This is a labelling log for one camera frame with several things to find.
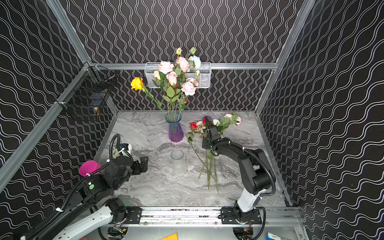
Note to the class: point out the purple blue glass vase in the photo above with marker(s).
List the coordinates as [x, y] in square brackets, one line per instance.
[175, 131]

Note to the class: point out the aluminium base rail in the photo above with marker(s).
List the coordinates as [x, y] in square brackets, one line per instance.
[221, 217]

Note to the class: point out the white light-blue flower stem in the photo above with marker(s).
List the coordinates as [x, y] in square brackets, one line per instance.
[194, 61]

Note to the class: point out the pink rose spray stem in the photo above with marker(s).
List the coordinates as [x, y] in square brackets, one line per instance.
[188, 89]

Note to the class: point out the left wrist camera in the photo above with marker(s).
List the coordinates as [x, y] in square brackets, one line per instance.
[125, 149]

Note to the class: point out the clear glass jar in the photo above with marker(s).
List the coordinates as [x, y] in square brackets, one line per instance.
[178, 162]

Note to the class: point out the yellow rose stem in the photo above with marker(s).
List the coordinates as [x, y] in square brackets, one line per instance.
[137, 84]

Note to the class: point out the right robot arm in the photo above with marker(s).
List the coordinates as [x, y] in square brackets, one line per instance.
[256, 173]

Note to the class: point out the blue white box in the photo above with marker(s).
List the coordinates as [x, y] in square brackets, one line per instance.
[271, 236]

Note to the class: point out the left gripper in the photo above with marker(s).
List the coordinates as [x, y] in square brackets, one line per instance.
[139, 165]

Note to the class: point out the magenta silicone cup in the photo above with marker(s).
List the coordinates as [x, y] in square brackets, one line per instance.
[88, 167]

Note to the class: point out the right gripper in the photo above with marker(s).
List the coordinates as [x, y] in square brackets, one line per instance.
[210, 141]

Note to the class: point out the brass padlock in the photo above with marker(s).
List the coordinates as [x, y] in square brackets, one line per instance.
[96, 112]

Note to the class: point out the large pink peony stem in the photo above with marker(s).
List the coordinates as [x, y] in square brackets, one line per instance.
[180, 66]

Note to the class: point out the cream rose stem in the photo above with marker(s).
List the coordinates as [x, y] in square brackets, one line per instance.
[160, 81]

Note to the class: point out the black wire wall basket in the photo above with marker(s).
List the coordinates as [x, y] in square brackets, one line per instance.
[92, 91]

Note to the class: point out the pink rose spray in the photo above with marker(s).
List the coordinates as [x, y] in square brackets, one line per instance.
[226, 121]
[173, 91]

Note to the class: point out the yellow object below rail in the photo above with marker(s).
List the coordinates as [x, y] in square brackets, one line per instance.
[171, 237]

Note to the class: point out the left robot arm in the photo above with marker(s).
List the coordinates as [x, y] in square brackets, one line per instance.
[86, 194]

